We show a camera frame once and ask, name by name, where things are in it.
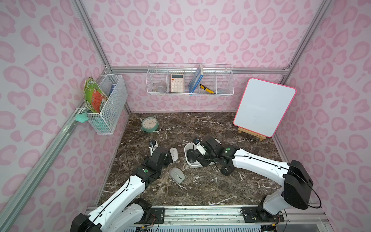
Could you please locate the white mouse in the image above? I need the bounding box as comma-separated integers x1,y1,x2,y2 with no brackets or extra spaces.
170,148,178,162

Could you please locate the white plastic storage box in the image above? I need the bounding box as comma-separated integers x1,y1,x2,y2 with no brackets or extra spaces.
184,137,216,168

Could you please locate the black mouse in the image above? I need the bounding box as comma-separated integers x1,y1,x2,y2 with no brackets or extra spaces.
186,149,197,163

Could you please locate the grey mouse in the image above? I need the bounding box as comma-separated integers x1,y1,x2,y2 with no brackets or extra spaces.
169,167,185,184

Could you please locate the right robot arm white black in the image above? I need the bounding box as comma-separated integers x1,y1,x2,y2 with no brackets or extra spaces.
191,136,314,218

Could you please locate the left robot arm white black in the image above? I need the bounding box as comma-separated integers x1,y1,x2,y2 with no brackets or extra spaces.
70,146,178,232

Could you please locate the green round clock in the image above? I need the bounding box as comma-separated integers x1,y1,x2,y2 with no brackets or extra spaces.
141,117,159,132

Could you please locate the wooden easel stand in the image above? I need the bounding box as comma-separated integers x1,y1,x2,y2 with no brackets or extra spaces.
238,127,267,141

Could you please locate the yellow utility knife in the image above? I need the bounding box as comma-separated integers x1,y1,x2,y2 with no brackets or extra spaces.
200,84,214,94

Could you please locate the clear tape roll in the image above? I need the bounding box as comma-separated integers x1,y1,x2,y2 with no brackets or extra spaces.
155,83,167,93

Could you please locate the pink framed whiteboard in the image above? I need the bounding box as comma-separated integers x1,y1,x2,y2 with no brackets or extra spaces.
233,78,297,138

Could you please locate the blue book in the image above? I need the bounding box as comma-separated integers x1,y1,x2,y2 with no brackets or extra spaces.
188,64,204,94

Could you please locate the pink calculator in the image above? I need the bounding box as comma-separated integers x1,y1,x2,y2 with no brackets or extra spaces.
170,73,184,93

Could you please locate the white mesh side basket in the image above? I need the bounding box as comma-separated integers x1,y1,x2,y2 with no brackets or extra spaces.
80,74,128,135

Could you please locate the blue can in basket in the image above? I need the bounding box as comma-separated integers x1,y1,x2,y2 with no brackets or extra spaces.
109,84,117,95

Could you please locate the green red snack bag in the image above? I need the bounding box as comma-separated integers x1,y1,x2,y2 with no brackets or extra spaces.
83,77,108,114

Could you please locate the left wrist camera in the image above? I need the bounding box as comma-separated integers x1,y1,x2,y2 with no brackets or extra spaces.
149,140,158,156

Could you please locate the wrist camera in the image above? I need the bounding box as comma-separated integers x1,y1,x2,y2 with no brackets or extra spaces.
149,140,158,156
193,138,206,156

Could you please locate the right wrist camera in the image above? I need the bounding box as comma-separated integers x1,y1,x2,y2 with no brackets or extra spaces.
193,138,206,156

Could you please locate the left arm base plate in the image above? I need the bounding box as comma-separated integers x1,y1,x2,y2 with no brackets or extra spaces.
136,207,165,224

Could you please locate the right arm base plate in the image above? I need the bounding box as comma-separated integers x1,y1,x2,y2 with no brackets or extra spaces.
240,206,285,224

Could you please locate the white wire wall shelf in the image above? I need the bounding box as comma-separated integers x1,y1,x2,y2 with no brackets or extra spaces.
146,63,234,96

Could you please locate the green wall hook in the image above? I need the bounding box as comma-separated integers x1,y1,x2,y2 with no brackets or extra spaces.
75,112,89,123

